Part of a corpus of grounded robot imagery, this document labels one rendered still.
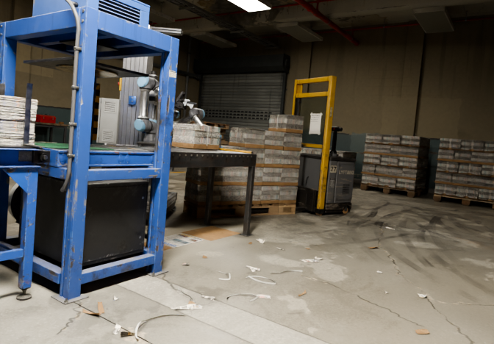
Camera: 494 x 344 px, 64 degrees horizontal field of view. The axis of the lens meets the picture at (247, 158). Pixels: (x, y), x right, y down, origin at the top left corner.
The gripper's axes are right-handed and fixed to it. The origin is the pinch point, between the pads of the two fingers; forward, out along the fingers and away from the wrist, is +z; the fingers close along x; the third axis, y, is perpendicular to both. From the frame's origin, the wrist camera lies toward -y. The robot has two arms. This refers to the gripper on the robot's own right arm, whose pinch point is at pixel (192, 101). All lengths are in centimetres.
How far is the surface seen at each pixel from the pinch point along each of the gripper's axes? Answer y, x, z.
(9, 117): 52, 167, 2
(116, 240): 114, 107, 35
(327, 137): -9, -206, 75
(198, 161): 56, 32, 36
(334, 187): 54, -239, 85
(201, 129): 23.3, -13.6, 4.7
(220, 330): 141, 119, 120
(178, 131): 27.2, -9.3, -17.8
